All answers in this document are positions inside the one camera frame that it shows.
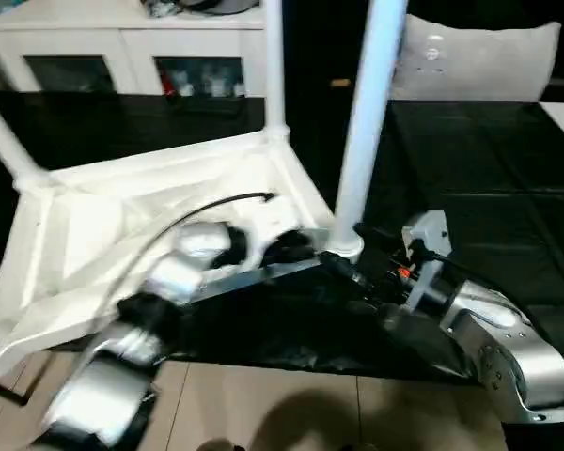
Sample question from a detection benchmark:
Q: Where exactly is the white plastic table top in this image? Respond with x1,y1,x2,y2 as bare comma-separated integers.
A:
0,124,366,377

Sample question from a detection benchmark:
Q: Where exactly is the black box with gold label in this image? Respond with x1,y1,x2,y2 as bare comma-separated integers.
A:
281,0,408,102

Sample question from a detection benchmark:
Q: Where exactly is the dark rounded robot body part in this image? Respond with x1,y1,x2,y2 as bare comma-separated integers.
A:
201,437,243,451

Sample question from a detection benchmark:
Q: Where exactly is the grey cushion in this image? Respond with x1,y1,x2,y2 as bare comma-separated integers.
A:
389,13,563,102

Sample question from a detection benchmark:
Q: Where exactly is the grey round container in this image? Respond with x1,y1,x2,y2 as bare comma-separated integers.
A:
178,0,259,15

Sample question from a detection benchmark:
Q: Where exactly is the white cabinet with glass doors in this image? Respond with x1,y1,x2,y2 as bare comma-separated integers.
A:
0,0,269,98

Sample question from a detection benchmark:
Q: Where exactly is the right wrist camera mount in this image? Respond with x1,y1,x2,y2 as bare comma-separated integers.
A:
401,210,452,309

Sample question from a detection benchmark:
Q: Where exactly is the black metal table frame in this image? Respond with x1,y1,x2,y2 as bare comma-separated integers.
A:
0,375,27,408

